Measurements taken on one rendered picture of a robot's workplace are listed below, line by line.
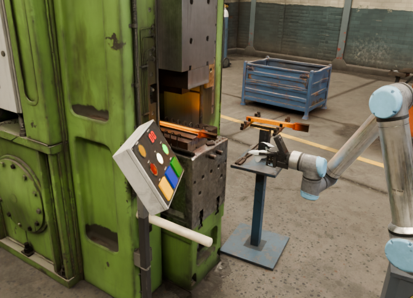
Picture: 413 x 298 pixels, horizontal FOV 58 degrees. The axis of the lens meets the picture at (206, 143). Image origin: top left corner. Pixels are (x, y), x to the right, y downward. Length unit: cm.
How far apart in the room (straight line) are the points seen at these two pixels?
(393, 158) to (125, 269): 150
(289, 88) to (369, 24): 425
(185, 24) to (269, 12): 916
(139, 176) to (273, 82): 469
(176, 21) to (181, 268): 144
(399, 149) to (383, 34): 804
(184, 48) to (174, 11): 17
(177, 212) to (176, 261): 34
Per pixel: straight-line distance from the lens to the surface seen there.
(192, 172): 200
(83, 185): 226
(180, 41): 183
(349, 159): 188
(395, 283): 199
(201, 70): 199
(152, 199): 145
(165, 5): 187
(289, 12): 1062
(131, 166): 141
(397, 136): 159
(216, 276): 260
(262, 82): 602
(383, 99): 156
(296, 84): 578
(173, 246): 236
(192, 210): 212
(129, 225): 206
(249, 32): 1135
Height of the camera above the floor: 173
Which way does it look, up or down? 22 degrees down
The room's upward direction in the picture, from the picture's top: 2 degrees clockwise
